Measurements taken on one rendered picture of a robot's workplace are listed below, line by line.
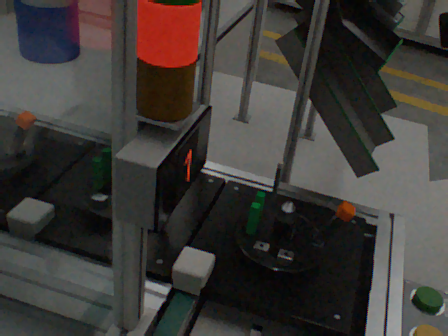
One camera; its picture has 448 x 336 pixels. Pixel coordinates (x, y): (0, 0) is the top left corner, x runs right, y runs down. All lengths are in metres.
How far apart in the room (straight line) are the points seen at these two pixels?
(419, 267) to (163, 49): 0.70
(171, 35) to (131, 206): 0.15
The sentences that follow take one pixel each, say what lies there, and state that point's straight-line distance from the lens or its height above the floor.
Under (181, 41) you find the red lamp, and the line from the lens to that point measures 0.41.
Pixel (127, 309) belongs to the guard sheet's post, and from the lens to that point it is 0.63.
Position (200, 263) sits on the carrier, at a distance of 0.69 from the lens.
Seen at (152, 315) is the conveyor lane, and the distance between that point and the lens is 0.67.
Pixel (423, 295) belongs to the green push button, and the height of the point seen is 0.97.
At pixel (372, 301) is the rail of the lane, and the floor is 0.96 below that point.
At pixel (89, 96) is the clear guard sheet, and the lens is 0.40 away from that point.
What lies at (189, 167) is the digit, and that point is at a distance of 0.49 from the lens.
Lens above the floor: 1.48
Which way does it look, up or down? 31 degrees down
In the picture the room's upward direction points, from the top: 10 degrees clockwise
